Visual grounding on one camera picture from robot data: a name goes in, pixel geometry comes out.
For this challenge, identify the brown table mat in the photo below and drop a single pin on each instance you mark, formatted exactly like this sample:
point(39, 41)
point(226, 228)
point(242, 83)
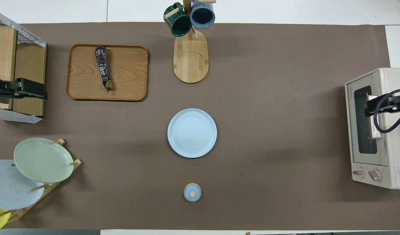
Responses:
point(252, 98)

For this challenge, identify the toaster oven glass door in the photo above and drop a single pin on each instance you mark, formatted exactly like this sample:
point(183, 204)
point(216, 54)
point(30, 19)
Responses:
point(350, 130)

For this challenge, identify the light blue plate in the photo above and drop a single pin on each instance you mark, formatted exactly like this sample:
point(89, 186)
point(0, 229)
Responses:
point(192, 133)

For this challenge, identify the wooden serving tray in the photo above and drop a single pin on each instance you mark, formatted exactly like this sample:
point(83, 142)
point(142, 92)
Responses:
point(128, 78)

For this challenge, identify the wooden mug tree stand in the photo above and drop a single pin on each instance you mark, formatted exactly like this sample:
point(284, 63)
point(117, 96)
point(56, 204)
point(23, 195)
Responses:
point(190, 62)

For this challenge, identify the dark purple eggplant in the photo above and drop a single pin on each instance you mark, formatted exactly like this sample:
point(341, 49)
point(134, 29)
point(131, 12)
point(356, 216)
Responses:
point(102, 62)

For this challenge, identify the pale blue racked plate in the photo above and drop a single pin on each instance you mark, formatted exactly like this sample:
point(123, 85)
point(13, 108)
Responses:
point(7, 189)

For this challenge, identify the pale green plate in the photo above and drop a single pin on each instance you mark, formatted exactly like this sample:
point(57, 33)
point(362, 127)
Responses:
point(43, 160)

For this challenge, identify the round oven control knob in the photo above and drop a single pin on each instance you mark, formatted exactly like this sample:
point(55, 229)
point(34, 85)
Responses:
point(358, 173)
point(375, 175)

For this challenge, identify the blue mug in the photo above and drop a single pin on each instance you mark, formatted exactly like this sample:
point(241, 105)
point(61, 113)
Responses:
point(202, 16)

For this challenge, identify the beige toaster oven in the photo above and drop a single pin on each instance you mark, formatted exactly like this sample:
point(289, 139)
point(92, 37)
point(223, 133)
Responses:
point(394, 153)

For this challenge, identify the wooden plate rack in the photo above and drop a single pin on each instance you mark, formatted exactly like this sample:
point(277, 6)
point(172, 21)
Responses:
point(74, 163)

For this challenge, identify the dark green mug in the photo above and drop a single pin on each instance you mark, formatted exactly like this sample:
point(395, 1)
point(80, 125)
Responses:
point(178, 24)

